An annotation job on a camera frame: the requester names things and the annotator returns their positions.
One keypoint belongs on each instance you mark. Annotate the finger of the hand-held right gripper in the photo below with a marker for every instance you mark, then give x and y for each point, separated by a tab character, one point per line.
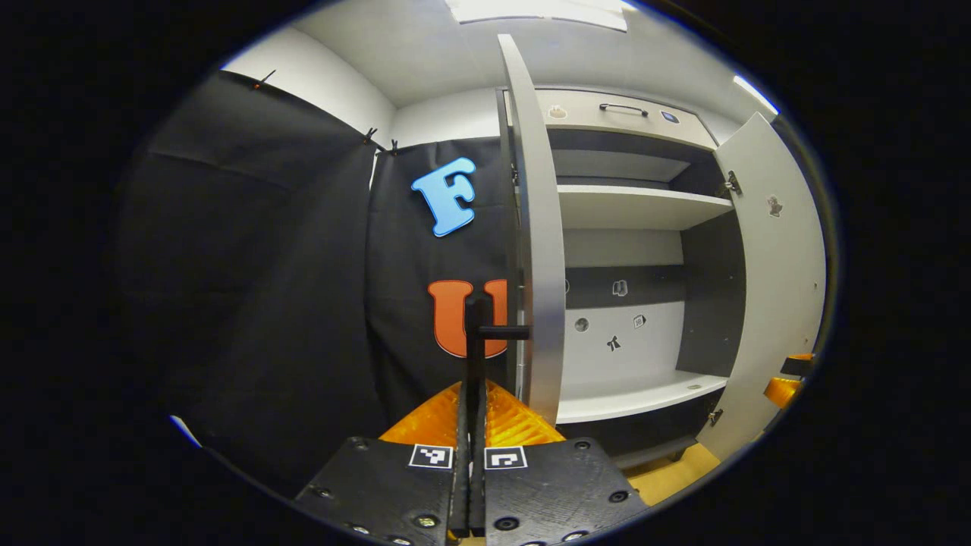
781	392
796	367

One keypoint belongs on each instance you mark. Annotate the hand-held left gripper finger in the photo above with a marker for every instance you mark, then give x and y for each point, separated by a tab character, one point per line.
461	485
478	485

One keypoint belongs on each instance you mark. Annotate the beige shoe cabinet door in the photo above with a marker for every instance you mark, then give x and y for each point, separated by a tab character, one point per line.
774	303
542	227

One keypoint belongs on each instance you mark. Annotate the beige double-door shoe cabinet body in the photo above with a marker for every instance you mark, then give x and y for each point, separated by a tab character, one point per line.
630	206

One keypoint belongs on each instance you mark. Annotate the black backdrop cloth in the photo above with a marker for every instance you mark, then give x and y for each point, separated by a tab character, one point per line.
265	303

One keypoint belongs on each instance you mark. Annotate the small ceiling light panel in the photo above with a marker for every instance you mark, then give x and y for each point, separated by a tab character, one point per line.
755	93

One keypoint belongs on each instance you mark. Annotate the large ceiling light panel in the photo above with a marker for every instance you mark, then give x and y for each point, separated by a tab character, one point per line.
538	11

